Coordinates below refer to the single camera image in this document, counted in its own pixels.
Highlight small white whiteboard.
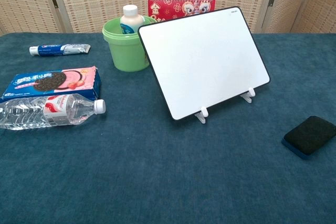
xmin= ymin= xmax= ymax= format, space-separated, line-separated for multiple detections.
xmin=138 ymin=6 xmax=271 ymax=121

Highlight black blue board eraser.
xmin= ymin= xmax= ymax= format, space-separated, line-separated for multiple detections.
xmin=281 ymin=115 xmax=336 ymax=160

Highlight green plastic bucket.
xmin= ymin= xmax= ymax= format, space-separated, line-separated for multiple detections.
xmin=102 ymin=16 xmax=158 ymax=72

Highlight teal blue tablecloth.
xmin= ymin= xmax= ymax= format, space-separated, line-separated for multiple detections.
xmin=0 ymin=32 xmax=336 ymax=224

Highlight white milk drink bottle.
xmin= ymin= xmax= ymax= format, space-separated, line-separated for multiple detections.
xmin=120 ymin=5 xmax=145 ymax=35

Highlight red spiral desk calendar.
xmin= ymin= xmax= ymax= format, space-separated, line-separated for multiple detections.
xmin=148 ymin=0 xmax=217 ymax=23

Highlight blue pink Oreo box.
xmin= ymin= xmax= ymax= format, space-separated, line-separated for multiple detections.
xmin=0 ymin=66 xmax=102 ymax=103

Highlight clear plastic water bottle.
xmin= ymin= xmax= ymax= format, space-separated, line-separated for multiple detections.
xmin=0 ymin=93 xmax=107 ymax=131

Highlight blue white toothpaste tube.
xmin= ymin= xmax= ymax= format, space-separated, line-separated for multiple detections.
xmin=29 ymin=43 xmax=91 ymax=57

